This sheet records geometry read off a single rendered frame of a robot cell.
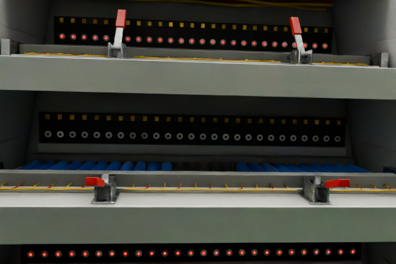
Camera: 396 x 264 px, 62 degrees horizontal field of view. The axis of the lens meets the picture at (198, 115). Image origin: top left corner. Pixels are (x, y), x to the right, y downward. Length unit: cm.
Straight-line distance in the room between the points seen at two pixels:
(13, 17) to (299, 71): 46
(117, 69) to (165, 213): 20
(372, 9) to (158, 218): 51
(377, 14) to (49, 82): 54
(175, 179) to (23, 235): 19
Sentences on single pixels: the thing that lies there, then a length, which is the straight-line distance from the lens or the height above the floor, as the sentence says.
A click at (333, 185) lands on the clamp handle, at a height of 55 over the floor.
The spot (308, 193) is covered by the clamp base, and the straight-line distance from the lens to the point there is 46.
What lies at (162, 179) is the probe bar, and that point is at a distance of 45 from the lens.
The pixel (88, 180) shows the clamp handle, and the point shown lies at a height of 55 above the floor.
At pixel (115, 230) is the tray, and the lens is 42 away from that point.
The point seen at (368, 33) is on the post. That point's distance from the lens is 68.
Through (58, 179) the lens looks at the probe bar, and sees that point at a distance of 47.
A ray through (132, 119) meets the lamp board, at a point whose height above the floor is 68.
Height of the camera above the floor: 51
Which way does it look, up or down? 18 degrees up
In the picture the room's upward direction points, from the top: straight up
